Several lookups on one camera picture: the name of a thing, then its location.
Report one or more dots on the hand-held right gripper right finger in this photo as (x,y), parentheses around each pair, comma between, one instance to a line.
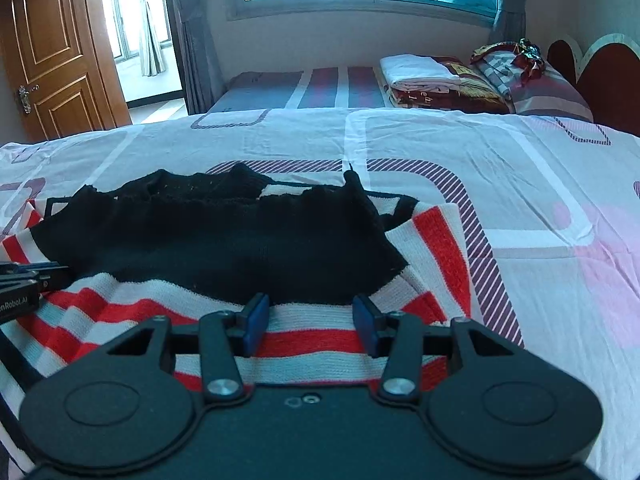
(366,325)

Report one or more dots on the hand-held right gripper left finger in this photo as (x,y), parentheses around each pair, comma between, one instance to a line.
(256,325)

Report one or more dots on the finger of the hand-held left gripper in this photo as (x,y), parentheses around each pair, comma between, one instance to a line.
(45,275)

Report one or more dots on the striped knit sweater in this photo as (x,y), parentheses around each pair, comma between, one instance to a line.
(310,336)

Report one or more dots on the patterned bed sheet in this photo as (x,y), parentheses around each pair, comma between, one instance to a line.
(525,200)

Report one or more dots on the wooden door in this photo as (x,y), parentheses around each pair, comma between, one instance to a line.
(55,50)

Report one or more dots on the striped mattress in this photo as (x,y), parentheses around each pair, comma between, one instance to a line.
(280,90)

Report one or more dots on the red folded blanket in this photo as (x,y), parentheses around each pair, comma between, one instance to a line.
(465,92)

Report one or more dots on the white folded sheet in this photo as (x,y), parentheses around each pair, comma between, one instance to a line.
(417,72)

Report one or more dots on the white sheer curtain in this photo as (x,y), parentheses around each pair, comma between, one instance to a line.
(150,25)

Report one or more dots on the grey curtain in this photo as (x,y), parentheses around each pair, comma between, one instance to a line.
(515,5)
(195,45)

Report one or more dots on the plaid pillow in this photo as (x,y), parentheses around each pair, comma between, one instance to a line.
(550,92)

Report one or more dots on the colourful scarf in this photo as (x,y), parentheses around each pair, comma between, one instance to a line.
(527,62)

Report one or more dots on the teal blanket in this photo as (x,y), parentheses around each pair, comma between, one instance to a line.
(460,0)

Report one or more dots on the red and white headboard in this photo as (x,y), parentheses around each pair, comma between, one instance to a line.
(605,85)

